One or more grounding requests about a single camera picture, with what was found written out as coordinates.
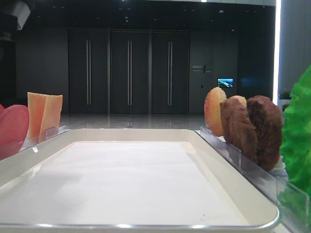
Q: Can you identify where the round bread slice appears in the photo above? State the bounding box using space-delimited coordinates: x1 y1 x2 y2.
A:
204 87 226 136
230 95 247 108

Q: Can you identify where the front brown meat patty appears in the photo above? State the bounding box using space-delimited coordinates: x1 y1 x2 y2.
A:
220 97 258 164

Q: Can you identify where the brown meat patty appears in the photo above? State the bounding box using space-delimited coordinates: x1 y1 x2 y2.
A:
246 95 283 171
220 97 258 164

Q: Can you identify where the right orange cheese slice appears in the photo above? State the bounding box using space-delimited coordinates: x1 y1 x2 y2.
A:
39 95 63 141

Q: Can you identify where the orange cheese slice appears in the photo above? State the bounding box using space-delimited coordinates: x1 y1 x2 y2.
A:
27 92 47 138
39 95 63 141

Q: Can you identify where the rear brown meat patty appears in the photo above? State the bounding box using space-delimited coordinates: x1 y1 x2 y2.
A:
246 95 283 171

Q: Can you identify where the left orange cheese slice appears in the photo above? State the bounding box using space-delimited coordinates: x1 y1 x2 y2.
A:
27 92 47 138

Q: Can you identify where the green lettuce leaf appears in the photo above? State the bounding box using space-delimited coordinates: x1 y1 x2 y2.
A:
280 67 311 224

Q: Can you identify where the right dark door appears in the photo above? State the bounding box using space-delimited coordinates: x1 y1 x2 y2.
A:
152 32 189 114

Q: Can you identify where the middle dark door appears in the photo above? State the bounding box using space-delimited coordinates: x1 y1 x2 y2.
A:
110 31 148 114

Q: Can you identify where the left dark double door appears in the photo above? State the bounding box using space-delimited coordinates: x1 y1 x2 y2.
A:
69 30 108 114

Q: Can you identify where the white rectangular serving tray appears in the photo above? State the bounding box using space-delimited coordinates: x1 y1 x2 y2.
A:
0 129 281 233

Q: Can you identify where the potted green plant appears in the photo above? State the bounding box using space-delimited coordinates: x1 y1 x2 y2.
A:
277 89 292 112

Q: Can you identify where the left clear acrylic food rack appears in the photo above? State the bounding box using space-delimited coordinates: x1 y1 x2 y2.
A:
0 126 68 160

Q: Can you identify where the clear acrylic food rack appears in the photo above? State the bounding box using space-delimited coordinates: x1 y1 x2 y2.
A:
197 127 311 233
0 126 68 160

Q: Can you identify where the right clear acrylic food rack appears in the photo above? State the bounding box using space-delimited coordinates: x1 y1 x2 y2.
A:
197 127 311 233

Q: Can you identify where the small wall display screen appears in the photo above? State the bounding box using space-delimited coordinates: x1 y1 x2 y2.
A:
217 78 234 88

